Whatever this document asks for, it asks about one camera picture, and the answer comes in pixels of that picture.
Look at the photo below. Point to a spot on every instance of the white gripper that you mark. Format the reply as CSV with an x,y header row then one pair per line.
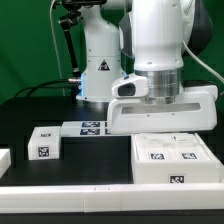
x,y
193,110

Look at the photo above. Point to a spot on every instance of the white cabinet body box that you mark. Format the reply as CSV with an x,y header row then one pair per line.
x,y
173,170

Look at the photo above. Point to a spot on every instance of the white cube block with tag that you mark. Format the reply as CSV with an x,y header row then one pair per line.
x,y
44,143

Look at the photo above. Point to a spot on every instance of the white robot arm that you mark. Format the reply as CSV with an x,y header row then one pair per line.
x,y
136,67

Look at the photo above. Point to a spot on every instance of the white left fence piece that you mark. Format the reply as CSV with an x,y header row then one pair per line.
x,y
5,161

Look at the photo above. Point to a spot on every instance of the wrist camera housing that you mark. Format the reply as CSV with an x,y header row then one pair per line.
x,y
130,86

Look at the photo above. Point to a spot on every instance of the white front fence rail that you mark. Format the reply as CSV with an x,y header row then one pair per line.
x,y
111,198

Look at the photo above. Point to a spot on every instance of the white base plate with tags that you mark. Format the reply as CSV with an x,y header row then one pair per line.
x,y
84,129

